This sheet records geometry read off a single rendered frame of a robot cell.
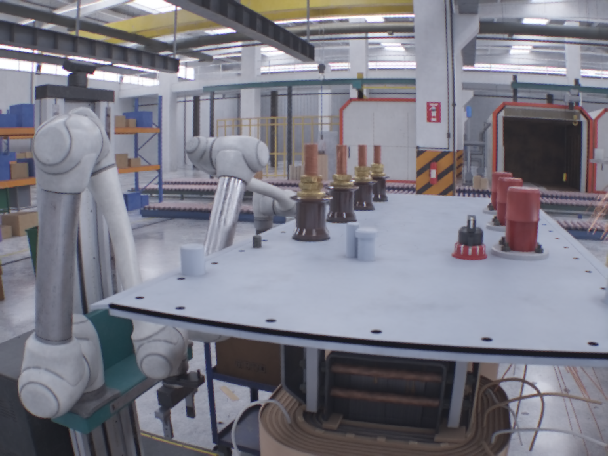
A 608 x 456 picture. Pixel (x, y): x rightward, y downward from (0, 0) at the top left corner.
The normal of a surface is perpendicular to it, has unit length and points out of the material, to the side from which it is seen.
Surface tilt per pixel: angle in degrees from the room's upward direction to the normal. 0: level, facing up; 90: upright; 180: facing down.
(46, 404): 96
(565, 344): 0
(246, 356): 90
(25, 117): 90
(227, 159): 70
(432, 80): 90
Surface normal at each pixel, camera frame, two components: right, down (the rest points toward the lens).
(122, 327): 0.95, 0.05
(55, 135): 0.11, 0.07
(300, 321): 0.00, -0.99
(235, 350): -0.40, 0.15
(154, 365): 0.15, 0.30
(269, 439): -0.82, 0.09
